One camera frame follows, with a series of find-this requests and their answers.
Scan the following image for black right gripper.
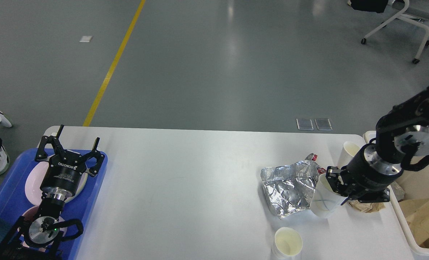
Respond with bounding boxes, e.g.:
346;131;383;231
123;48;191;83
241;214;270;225
326;144;404;205

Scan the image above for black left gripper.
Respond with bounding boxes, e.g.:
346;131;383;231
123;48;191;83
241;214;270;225
34;125;105;199

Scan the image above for white paper cup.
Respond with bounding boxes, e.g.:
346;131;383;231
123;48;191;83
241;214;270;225
271;227;303;260
310;174;347;218
337;141;360;169

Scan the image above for pink plate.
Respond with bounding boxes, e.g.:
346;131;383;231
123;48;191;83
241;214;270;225
25;162;79;206

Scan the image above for pink mug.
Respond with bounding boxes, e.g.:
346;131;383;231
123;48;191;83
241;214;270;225
21;206;68;252

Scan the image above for brown paper sheet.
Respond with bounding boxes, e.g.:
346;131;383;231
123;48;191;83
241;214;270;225
398;198;429;247

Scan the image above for white paper cup front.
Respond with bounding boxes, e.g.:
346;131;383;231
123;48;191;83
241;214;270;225
271;227;303;260

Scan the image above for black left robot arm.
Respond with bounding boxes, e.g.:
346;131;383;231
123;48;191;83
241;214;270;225
0;125;107;260

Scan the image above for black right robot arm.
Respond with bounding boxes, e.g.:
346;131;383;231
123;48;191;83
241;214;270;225
326;86;429;203

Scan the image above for crumpled brown paper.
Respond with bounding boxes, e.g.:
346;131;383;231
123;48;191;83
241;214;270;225
349;200;386;213

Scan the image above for yellow-green plate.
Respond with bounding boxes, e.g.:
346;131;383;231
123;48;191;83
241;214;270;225
71;173;88;199

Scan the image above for tipped white paper cup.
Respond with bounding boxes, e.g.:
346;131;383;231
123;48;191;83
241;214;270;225
337;141;360;169

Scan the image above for small red object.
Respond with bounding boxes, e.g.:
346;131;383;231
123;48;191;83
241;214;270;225
305;153;327;175

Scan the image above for clear plastic wrap in bin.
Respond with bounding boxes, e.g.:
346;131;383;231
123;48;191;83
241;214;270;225
390;181;406;202

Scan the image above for right metal floor plate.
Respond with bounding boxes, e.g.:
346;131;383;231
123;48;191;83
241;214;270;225
314;118;332;131

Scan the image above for metal floor plate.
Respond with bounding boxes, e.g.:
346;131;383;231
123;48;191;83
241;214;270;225
296;118;314;131
314;118;332;131

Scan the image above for cream plastic bin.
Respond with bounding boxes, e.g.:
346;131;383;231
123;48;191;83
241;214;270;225
363;131;429;257

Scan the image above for crumpled aluminium foil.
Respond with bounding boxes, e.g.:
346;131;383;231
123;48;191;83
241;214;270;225
260;160;324;219

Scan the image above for blue plastic tray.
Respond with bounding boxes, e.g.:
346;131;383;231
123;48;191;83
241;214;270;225
0;148;108;260

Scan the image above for left metal floor plate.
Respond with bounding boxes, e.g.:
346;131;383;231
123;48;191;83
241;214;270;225
296;118;314;131

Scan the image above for white floor label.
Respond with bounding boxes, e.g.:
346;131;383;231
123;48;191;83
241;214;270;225
79;35;93;43

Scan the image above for white office chair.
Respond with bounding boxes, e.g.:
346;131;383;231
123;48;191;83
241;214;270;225
360;0;429;64

